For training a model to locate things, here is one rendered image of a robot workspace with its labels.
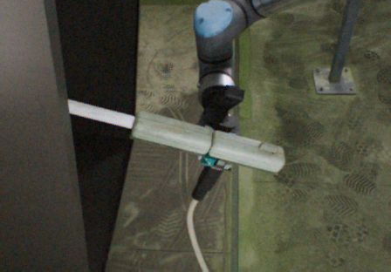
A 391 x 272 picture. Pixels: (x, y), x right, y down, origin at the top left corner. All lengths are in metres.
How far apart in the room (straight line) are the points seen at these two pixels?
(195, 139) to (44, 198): 0.31
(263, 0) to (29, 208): 0.67
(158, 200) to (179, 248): 0.23
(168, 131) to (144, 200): 0.99
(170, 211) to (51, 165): 1.20
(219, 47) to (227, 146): 0.28
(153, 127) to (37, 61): 0.40
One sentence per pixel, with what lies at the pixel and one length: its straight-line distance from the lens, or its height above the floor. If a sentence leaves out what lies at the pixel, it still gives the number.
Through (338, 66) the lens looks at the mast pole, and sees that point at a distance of 2.20.
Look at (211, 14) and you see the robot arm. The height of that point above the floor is 0.97.
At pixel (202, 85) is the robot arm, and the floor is 0.83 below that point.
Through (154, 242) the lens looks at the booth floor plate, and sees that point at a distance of 1.63.
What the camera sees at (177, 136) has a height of 0.91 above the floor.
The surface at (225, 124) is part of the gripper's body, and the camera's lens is 0.89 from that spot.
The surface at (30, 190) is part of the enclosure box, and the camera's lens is 0.58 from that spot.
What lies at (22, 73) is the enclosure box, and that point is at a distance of 0.42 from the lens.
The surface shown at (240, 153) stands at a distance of 0.79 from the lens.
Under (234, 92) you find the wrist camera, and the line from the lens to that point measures 0.85.
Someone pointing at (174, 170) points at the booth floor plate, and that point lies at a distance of 1.80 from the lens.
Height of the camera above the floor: 1.48
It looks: 48 degrees down
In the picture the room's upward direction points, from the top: 5 degrees counter-clockwise
